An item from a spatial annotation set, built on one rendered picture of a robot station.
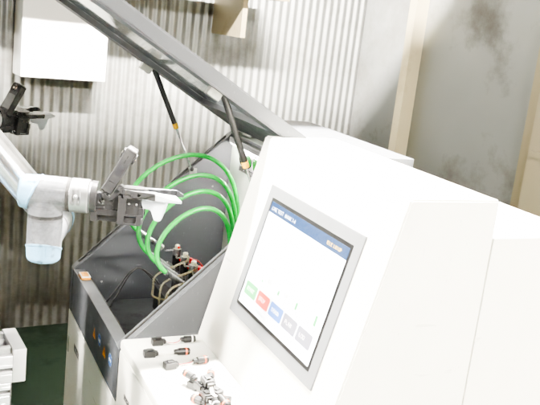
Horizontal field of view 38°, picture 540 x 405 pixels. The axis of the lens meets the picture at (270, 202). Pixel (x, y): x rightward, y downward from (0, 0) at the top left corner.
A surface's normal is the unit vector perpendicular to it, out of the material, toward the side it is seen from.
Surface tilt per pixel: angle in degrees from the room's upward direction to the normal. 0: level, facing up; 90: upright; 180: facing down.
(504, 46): 90
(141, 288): 90
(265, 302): 76
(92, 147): 90
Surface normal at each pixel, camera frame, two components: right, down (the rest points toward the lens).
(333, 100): 0.49, 0.25
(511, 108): -0.86, 0.02
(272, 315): -0.85, -0.24
